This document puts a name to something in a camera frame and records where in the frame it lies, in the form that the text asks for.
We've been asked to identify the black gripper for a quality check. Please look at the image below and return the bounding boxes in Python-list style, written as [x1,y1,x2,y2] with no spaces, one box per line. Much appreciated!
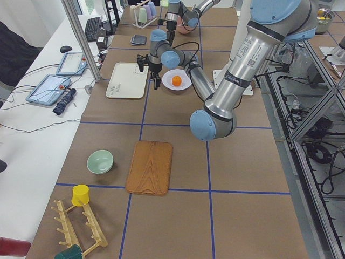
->
[166,20,177,45]
[148,62,162,90]

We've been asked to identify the white round plate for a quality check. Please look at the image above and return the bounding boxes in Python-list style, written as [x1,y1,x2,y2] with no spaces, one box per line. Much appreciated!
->
[162,69,191,91]

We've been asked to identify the orange fruit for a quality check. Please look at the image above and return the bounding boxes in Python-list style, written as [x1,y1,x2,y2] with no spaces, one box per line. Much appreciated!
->
[171,76,182,87]

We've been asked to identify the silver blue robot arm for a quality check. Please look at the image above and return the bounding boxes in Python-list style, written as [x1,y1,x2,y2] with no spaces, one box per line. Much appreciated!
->
[165,0,220,45]
[146,1,318,141]

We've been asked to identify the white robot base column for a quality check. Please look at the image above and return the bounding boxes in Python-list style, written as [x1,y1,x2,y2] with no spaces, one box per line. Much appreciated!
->
[213,0,251,89]

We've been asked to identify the cream bear print tray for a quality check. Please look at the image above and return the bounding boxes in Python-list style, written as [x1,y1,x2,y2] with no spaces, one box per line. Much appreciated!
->
[105,62,148,99]

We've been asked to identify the pink bowl with ice cubes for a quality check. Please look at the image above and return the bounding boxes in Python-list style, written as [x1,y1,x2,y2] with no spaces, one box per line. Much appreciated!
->
[176,24,196,35]

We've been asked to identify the purple pastel cup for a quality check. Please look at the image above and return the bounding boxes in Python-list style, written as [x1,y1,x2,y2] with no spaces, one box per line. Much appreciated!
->
[143,4,153,20]

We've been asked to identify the green pastel cup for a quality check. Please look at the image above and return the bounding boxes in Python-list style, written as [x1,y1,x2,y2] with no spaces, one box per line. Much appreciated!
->
[138,7,147,24]

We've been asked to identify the blue pastel cup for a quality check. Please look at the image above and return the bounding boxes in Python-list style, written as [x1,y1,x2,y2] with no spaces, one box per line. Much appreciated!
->
[148,2,156,17]

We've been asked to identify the folded grey cloth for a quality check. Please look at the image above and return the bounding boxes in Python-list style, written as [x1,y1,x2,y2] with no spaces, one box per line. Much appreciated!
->
[130,35,147,45]

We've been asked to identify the black keyboard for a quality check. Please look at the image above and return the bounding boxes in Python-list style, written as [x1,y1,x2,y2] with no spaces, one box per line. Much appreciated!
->
[84,17,101,42]

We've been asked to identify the far blue teach pendant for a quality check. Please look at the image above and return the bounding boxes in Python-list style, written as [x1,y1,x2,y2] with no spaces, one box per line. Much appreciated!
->
[56,52,87,76]

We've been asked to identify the blue teach pendant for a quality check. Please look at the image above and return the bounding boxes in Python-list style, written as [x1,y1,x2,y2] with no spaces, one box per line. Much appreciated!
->
[56,52,87,76]
[26,74,71,106]

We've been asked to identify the wooden cutting board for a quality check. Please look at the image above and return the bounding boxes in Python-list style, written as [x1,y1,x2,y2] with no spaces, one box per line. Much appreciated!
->
[125,141,173,196]

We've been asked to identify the black computer mouse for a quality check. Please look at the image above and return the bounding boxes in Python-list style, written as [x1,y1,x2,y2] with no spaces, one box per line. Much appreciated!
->
[60,45,72,53]

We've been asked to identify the green ceramic bowl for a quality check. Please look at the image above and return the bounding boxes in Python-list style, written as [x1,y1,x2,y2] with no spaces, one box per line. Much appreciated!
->
[87,150,114,174]

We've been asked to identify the folded dark blue umbrella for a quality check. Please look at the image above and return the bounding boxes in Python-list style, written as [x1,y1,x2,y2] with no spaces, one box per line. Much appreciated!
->
[53,88,77,115]

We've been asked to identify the near blue teach pendant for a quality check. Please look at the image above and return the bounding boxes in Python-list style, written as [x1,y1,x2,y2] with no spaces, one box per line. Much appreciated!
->
[26,74,71,106]

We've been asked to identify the yellow mug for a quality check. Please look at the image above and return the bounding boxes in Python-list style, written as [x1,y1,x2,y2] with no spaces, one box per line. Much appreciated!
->
[71,185,90,207]

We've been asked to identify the wooden mug rack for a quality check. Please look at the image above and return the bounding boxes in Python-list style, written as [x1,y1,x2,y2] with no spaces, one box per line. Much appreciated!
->
[51,200,108,258]

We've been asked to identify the dark green mug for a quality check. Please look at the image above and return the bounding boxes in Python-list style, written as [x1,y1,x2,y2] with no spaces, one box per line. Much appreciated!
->
[54,244,83,259]

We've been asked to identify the red cylinder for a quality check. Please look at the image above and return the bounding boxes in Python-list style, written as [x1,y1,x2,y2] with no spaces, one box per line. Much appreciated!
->
[1,237,31,257]

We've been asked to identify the white wire cup rack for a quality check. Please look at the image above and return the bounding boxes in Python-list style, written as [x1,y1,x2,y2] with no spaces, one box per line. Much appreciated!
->
[132,17,157,29]

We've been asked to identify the aluminium frame post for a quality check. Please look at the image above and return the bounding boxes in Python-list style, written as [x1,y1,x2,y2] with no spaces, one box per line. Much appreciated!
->
[61,0,101,83]

